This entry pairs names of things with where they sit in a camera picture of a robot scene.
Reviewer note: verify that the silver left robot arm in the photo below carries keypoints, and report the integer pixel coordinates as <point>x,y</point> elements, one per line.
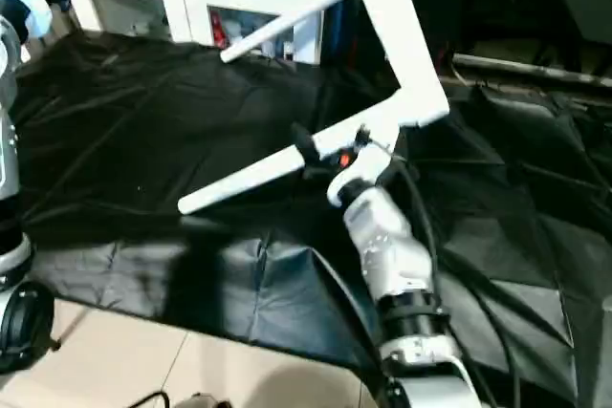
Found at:
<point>8,64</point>

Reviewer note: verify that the black table mat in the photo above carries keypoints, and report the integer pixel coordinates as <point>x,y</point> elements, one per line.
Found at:
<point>172,140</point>

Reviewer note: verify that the red bottle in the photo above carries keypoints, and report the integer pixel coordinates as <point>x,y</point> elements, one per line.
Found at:
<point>218,32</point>

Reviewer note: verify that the silver metal rod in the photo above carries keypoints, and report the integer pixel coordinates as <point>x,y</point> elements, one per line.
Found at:
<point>535,72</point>

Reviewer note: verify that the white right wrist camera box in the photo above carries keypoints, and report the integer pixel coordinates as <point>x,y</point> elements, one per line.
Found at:
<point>359,179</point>

